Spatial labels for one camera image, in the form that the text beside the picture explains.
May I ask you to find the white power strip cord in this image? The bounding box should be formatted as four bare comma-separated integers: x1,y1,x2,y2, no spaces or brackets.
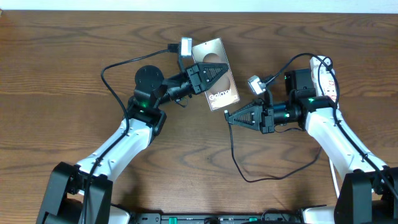
328,157,341,200

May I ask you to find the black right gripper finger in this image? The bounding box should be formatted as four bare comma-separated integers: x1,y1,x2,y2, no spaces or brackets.
224,107,262,131
234,99,263,114

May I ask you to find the white power strip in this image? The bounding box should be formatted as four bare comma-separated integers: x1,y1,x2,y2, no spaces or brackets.
310,57,337,102

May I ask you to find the black USB charger cable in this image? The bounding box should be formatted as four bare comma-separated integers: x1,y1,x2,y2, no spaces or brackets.
224,57,335,184

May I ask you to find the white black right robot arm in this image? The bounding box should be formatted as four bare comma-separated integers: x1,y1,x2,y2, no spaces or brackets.
224,69,397,223

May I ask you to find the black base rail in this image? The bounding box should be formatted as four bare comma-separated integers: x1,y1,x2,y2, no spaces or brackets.
108,212,312,224

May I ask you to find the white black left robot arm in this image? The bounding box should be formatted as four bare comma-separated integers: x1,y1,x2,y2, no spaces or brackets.
36,63,229,223

